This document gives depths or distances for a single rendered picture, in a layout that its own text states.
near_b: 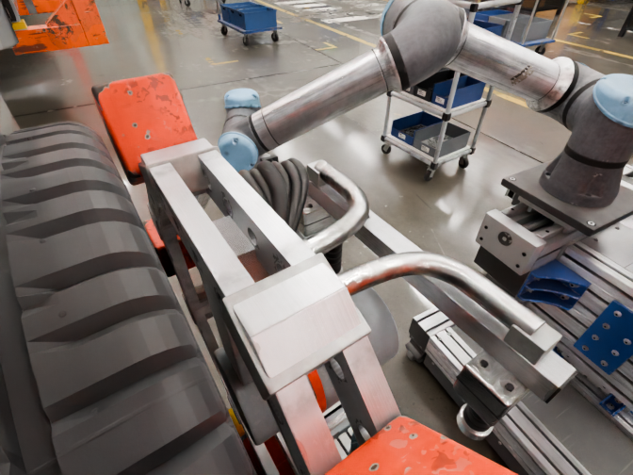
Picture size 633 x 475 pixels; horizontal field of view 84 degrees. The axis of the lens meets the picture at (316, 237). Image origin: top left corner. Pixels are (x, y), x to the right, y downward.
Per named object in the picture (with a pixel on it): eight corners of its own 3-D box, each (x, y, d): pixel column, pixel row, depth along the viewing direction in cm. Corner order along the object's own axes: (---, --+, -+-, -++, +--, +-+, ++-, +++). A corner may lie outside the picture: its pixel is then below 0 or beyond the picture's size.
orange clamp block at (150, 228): (167, 279, 61) (154, 249, 66) (210, 261, 64) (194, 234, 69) (154, 250, 56) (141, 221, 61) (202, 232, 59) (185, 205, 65)
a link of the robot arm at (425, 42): (488, 68, 57) (236, 189, 69) (462, 50, 65) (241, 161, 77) (478, -9, 50) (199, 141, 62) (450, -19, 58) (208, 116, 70)
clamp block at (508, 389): (449, 387, 38) (463, 363, 34) (501, 346, 41) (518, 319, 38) (490, 430, 34) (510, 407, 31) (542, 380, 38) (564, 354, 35)
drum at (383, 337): (221, 378, 51) (200, 321, 42) (339, 311, 60) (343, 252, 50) (267, 472, 42) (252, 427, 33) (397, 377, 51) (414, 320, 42)
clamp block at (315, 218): (288, 221, 59) (287, 196, 55) (332, 204, 63) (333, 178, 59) (305, 238, 56) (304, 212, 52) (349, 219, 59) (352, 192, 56)
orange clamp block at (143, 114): (130, 187, 39) (95, 107, 38) (198, 167, 43) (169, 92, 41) (129, 179, 33) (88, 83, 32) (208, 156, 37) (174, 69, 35)
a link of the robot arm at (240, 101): (257, 105, 69) (263, 155, 77) (260, 85, 78) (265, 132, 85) (217, 106, 69) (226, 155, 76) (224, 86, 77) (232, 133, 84)
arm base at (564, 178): (565, 165, 89) (585, 128, 82) (628, 195, 79) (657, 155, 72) (525, 180, 83) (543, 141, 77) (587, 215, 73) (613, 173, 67)
